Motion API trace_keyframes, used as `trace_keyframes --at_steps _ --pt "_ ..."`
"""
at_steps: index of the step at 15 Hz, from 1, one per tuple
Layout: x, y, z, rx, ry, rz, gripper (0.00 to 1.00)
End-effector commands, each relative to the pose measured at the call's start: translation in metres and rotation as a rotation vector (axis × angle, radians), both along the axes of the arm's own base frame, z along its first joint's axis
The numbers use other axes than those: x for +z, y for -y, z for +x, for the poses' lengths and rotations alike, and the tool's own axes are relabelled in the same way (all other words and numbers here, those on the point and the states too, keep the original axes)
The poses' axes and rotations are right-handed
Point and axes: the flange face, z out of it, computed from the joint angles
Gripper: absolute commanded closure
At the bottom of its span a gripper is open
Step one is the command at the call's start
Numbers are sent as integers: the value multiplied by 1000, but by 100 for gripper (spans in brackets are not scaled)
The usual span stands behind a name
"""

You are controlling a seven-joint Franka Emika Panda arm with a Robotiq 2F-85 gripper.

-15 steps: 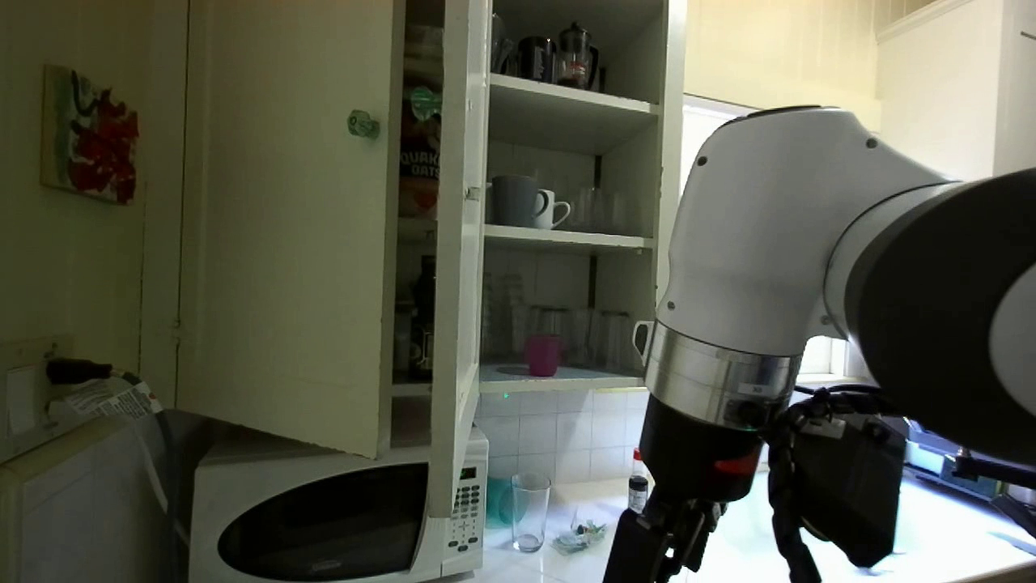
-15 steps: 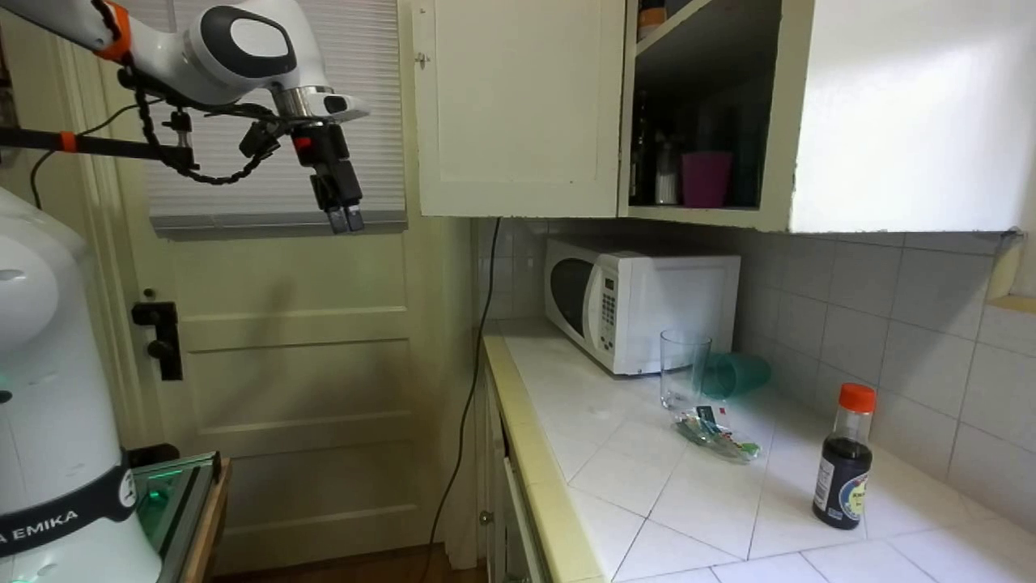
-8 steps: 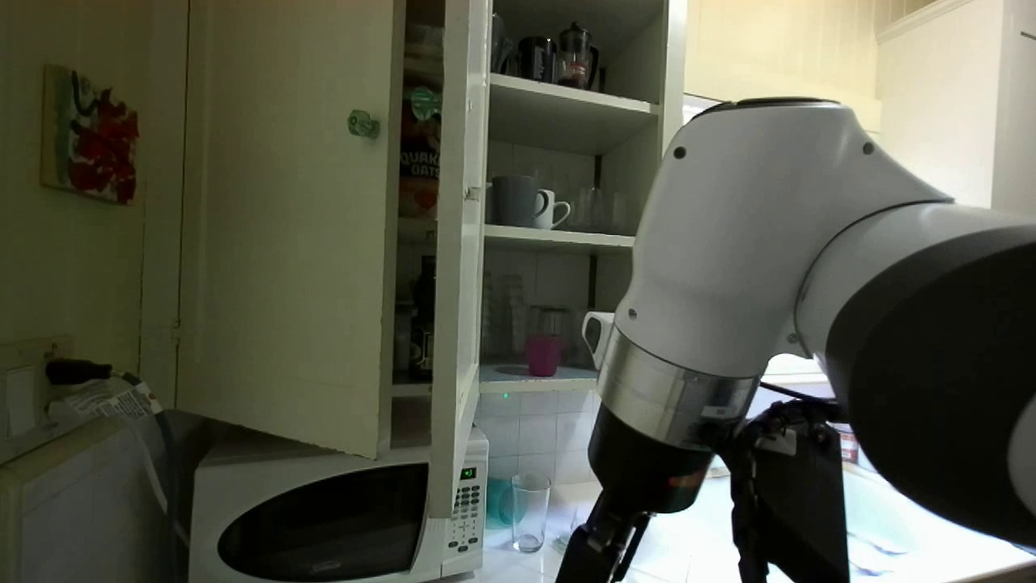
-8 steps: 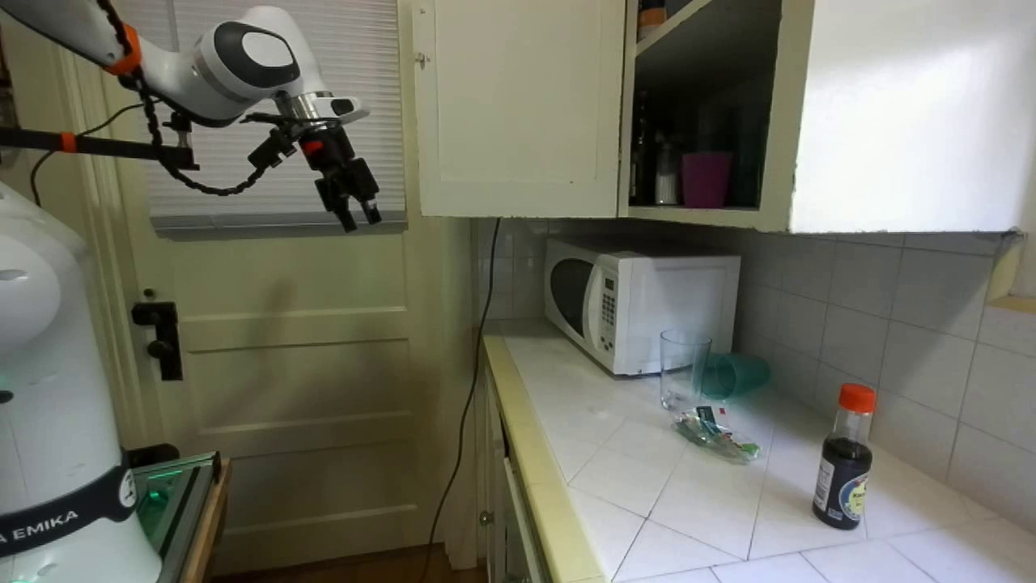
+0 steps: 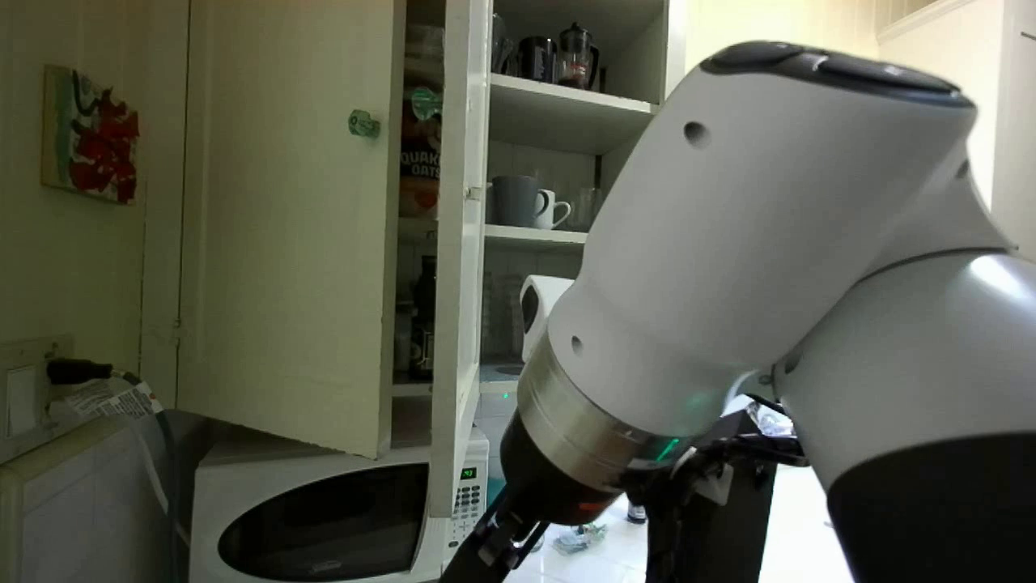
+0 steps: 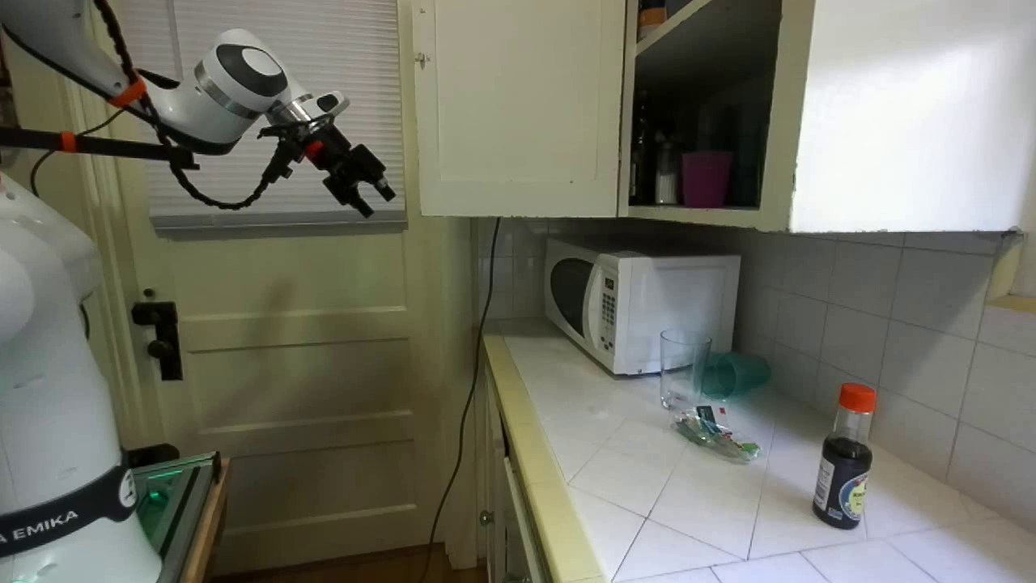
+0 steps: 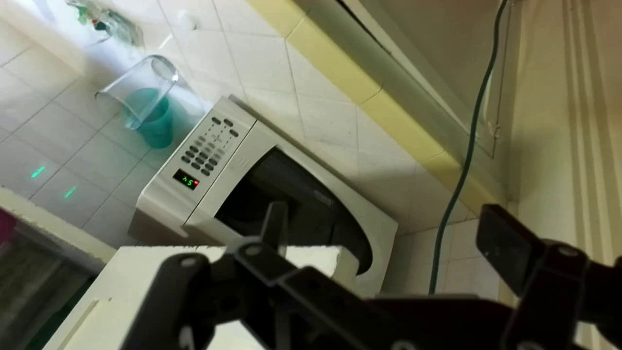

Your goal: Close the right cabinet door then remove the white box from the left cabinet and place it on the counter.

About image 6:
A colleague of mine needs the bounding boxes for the white microwave oven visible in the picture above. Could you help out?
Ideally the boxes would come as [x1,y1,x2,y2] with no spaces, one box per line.
[540,237,744,378]

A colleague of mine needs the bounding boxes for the dark sauce bottle red cap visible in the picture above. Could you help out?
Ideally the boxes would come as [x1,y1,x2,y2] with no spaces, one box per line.
[809,378,881,535]

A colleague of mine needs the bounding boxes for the cream cabinet door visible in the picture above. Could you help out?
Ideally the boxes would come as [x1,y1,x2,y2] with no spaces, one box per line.
[403,0,632,221]

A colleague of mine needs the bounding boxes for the clear drinking glass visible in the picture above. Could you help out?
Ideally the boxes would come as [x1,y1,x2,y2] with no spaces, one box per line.
[657,327,704,413]

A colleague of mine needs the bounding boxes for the black pole orange tape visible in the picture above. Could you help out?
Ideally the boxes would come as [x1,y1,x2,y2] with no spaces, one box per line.
[0,122,203,170]

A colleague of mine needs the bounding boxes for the black corrugated cable conduit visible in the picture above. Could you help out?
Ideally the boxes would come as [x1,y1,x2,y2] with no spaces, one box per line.
[89,0,326,215]

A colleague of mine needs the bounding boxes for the cream base cabinet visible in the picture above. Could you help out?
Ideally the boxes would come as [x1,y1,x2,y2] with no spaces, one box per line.
[470,354,558,583]

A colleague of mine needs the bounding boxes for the black door latch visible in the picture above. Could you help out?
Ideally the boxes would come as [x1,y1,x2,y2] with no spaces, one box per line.
[130,298,184,385]

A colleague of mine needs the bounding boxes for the white shaker bottle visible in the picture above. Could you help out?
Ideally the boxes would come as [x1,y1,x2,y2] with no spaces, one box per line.
[654,138,683,206]

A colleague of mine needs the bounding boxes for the cream panelled room door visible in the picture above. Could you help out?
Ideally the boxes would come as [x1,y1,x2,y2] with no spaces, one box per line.
[57,0,463,577]

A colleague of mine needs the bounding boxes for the cream wall cabinet frame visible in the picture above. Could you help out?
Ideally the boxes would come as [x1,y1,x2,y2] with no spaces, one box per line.
[615,0,1036,237]

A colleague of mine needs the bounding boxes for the narrow orange strap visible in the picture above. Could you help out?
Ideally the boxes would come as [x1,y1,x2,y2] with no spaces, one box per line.
[109,71,151,111]

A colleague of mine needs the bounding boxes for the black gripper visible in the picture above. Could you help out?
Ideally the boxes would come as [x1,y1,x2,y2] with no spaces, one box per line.
[279,90,399,221]

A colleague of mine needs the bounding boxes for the dark power cord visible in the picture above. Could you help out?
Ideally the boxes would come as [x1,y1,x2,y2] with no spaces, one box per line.
[415,215,504,583]

